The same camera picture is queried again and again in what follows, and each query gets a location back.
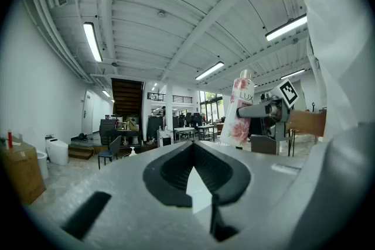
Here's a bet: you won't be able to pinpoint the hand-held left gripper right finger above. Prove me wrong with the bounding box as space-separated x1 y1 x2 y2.
192 140 307 250

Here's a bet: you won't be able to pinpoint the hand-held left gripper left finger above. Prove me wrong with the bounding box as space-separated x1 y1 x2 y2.
23 140 195 250

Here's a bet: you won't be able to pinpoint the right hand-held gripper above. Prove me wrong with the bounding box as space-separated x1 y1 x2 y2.
236 78 300 142

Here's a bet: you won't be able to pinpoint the small pink bottle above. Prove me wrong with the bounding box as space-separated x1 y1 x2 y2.
219 69 255 147

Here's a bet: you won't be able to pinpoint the dark wooden cabinet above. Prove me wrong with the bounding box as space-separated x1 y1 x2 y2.
250 133 279 155

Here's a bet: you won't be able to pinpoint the blue seat chair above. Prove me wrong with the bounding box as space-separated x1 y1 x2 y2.
97 135 122 170

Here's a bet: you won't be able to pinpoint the wooden steps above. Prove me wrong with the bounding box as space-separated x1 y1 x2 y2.
68 142 109 160

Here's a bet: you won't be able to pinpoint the black desk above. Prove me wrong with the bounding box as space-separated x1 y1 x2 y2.
105 129 141 146

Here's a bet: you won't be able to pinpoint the marble pattern cabinet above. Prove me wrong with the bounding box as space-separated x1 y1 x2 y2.
157 128 174 148

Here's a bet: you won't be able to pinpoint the tall black cabinet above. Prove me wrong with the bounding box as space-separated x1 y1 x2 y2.
146 115 163 141

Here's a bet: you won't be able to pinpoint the white toilet with black panel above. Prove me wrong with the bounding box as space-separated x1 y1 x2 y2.
45 134 70 166

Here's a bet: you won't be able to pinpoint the white top metal table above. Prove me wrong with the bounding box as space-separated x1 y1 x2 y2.
173 127 196 142

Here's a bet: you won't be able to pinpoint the white door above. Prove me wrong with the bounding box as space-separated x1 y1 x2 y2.
81 90 94 135

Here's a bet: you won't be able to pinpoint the plain white toilet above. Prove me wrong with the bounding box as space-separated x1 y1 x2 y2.
36 150 50 180

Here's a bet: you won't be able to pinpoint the dark wooden staircase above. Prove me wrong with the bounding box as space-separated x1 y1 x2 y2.
111 78 144 118

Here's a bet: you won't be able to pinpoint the brown cardboard box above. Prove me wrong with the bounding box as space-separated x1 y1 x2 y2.
0 137 47 205

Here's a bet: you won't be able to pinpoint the person's white shirt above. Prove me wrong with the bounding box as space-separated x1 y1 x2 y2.
303 0 371 144

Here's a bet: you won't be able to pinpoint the black frame table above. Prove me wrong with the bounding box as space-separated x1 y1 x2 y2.
197 125 216 141

